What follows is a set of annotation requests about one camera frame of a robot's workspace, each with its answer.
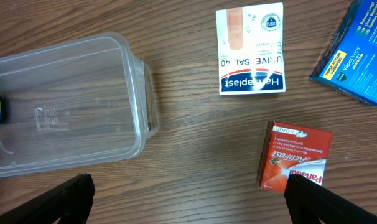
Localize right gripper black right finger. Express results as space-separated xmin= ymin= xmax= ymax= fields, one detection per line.
xmin=284 ymin=174 xmax=377 ymax=224

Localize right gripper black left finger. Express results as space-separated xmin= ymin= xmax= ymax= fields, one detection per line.
xmin=0 ymin=174 xmax=95 ymax=224

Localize white Hansaplast plaster box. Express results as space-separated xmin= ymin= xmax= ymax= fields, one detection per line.
xmin=216 ymin=2 xmax=286 ymax=96

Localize clear plastic container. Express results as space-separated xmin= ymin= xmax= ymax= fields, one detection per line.
xmin=0 ymin=32 xmax=159 ymax=178

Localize red Panadol box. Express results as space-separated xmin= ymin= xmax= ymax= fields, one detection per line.
xmin=258 ymin=121 xmax=333 ymax=192

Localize blue VapoDrops lozenge box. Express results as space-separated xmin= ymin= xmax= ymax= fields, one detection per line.
xmin=310 ymin=0 xmax=377 ymax=106

